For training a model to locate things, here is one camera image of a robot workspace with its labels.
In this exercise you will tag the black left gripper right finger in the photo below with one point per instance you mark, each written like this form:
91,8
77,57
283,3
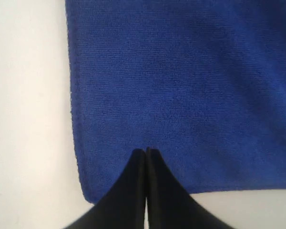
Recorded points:
169,205

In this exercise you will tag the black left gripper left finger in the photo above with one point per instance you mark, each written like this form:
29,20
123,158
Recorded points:
123,206

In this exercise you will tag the blue microfiber towel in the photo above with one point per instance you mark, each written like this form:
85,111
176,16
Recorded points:
203,81

